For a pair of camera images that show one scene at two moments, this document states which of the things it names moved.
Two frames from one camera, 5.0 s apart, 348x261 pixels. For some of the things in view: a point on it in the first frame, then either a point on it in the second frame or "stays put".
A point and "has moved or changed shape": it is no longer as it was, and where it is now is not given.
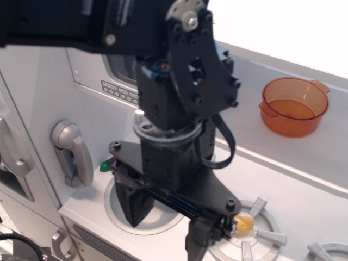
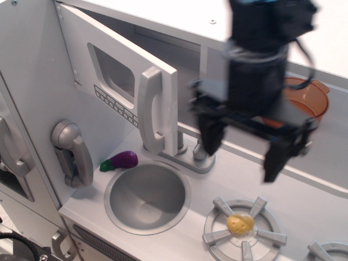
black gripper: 173,165 -> 252,97
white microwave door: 112,74 has moved or changed shape
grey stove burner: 260,243 stays put
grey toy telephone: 74,154 stays put
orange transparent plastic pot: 293,107 stays put
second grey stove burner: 330,251 stays put
